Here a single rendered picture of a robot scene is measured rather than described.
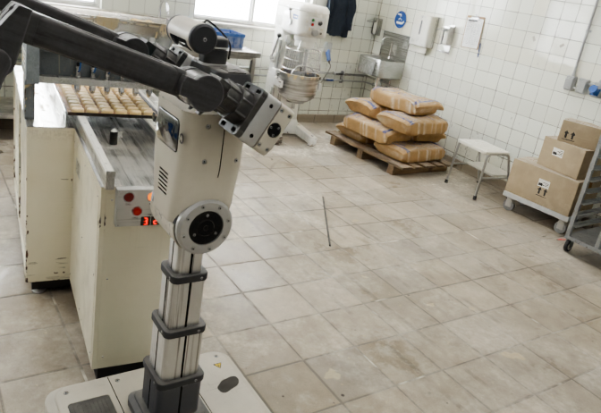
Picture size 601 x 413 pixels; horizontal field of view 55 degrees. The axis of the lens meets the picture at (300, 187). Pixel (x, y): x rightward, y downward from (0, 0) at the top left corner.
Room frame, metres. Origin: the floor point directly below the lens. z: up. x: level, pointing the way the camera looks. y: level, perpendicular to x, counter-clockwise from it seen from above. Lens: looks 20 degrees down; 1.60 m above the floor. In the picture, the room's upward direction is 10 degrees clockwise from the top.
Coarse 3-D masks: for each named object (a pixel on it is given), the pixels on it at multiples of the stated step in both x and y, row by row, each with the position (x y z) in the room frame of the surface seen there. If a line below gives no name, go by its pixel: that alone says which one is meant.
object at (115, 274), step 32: (128, 160) 2.10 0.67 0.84; (96, 192) 1.86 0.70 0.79; (96, 224) 1.83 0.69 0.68; (96, 256) 1.81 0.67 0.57; (128, 256) 1.85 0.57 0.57; (160, 256) 1.91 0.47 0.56; (96, 288) 1.80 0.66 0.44; (128, 288) 1.85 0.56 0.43; (160, 288) 1.91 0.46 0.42; (96, 320) 1.80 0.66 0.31; (128, 320) 1.86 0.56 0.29; (96, 352) 1.80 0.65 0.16; (128, 352) 1.86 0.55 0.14
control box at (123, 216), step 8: (120, 192) 1.80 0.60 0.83; (128, 192) 1.81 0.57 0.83; (136, 192) 1.83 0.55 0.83; (144, 192) 1.84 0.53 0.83; (120, 200) 1.80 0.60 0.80; (136, 200) 1.83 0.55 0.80; (144, 200) 1.84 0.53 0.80; (120, 208) 1.80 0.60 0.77; (128, 208) 1.81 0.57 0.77; (144, 208) 1.84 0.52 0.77; (120, 216) 1.80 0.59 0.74; (128, 216) 1.81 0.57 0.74; (136, 216) 1.83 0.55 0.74; (144, 216) 1.84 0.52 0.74; (152, 216) 1.85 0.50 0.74; (120, 224) 1.80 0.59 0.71; (128, 224) 1.82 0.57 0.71; (136, 224) 1.83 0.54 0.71; (144, 224) 1.84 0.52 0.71; (152, 224) 1.86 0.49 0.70
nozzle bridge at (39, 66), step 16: (32, 48) 2.30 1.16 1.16; (32, 64) 2.30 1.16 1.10; (48, 64) 2.41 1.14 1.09; (64, 64) 2.44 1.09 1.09; (32, 80) 2.30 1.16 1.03; (48, 80) 2.37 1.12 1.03; (64, 80) 2.40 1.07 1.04; (80, 80) 2.43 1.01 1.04; (96, 80) 2.46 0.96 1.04; (112, 80) 2.50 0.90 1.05; (128, 80) 2.56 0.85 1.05; (32, 96) 2.40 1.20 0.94; (32, 112) 2.40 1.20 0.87
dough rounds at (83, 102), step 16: (64, 96) 2.64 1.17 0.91; (80, 96) 2.63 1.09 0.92; (96, 96) 2.68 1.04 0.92; (112, 96) 2.74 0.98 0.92; (128, 96) 2.80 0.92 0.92; (80, 112) 2.40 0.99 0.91; (96, 112) 2.43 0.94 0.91; (112, 112) 2.47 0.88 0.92; (128, 112) 2.57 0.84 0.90; (144, 112) 2.56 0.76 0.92
